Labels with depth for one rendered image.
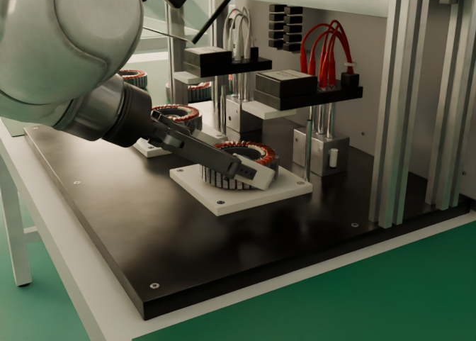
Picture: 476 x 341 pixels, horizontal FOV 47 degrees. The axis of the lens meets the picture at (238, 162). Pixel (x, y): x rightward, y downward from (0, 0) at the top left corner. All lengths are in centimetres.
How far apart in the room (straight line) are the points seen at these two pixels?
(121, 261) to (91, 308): 6
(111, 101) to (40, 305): 139
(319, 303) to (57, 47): 35
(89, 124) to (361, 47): 47
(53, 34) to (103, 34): 3
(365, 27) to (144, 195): 43
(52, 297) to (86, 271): 134
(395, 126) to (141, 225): 32
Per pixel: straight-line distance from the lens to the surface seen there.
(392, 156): 65
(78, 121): 62
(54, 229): 74
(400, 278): 63
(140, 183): 79
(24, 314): 193
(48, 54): 43
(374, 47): 89
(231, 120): 102
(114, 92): 63
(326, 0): 72
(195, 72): 95
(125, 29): 43
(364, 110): 92
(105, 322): 56
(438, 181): 75
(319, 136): 82
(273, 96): 75
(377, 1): 65
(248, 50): 100
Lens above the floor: 108
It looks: 21 degrees down
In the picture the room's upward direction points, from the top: straight up
